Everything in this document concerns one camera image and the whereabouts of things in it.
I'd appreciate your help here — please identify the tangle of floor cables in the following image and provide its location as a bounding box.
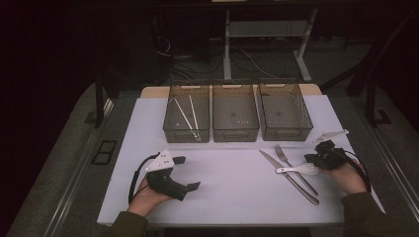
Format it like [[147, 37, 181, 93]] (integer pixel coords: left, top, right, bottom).
[[153, 35, 286, 81]]

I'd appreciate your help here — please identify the brown translucent storage bin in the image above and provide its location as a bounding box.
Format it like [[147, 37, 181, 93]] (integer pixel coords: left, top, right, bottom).
[[211, 78, 261, 143], [162, 79, 211, 144], [257, 77, 314, 142]]

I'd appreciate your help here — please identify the white metal desk frame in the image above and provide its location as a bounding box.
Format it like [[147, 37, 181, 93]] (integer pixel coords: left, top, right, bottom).
[[222, 8, 319, 84]]

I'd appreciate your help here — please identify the metal fork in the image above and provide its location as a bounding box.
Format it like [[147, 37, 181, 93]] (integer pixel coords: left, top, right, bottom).
[[274, 143, 319, 198]]

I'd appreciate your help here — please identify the white table cover board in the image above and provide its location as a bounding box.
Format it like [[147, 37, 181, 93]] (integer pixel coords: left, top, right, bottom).
[[97, 94, 386, 227]]

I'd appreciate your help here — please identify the black metal stand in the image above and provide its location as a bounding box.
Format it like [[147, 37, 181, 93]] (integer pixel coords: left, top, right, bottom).
[[365, 78, 393, 129]]

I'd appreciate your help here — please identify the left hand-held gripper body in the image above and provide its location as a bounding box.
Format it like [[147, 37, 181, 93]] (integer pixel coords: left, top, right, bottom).
[[145, 148, 190, 202]]

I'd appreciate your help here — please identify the person's left hand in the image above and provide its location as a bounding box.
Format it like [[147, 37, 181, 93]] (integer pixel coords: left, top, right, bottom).
[[126, 176, 174, 218]]

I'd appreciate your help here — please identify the metal table knife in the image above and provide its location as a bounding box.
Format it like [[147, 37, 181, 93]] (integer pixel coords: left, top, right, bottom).
[[258, 149, 320, 206]]

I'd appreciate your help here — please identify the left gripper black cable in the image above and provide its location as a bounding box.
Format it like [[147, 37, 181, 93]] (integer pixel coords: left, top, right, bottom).
[[127, 152, 162, 204]]

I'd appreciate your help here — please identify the black floor socket frame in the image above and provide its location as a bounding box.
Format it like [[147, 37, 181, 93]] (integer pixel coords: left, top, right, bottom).
[[90, 139, 119, 166]]

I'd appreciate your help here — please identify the person's right hand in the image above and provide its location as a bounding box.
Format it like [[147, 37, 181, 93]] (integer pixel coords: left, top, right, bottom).
[[324, 159, 369, 196]]

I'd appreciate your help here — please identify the white spoon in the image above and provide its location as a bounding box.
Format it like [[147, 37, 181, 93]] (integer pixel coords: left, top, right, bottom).
[[275, 163, 321, 177]]

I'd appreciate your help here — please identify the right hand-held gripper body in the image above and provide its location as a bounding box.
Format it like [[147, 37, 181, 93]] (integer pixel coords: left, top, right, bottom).
[[311, 128, 350, 171]]

